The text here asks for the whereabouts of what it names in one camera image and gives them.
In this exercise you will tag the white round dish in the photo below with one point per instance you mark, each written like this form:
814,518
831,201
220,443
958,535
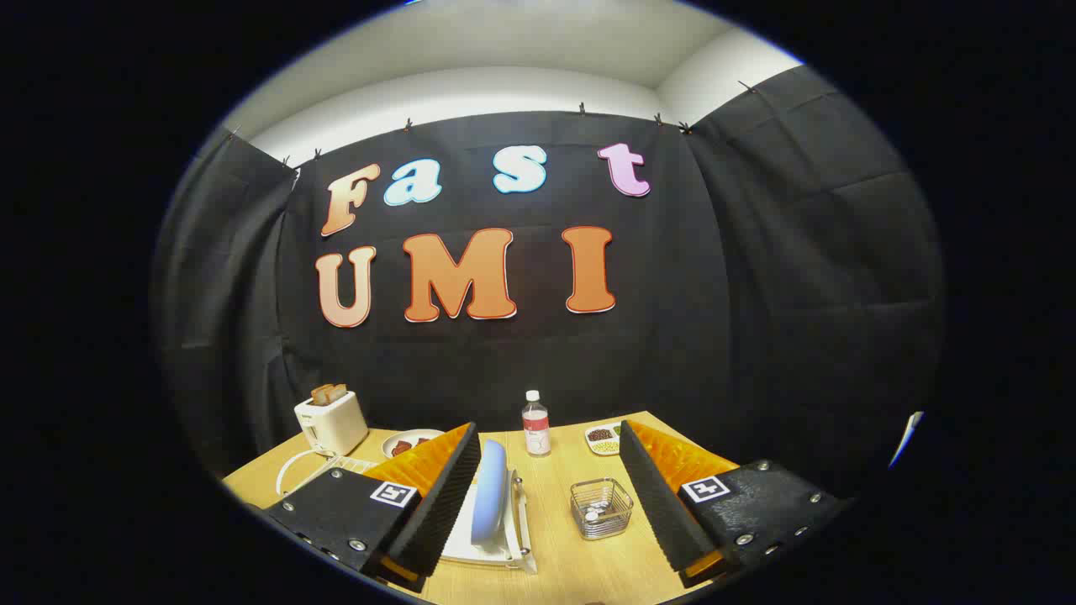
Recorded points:
420,433

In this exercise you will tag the clear bottle with red label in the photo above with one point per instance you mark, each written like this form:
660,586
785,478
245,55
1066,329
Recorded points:
536,433

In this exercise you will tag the black backdrop cloth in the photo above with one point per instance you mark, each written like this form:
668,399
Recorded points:
672,336

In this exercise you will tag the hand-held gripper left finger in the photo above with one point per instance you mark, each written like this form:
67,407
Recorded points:
445,512

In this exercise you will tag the blue plate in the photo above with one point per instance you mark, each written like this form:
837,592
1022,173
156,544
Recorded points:
490,496

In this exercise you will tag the white divided snack dish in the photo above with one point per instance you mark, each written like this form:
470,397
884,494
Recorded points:
588,441

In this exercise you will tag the toasted bread slice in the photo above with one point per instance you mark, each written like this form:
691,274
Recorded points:
319,394
338,391

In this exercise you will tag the white toaster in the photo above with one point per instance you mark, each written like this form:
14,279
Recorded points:
336,424

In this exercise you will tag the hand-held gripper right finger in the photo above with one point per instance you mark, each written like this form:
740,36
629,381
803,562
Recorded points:
660,512

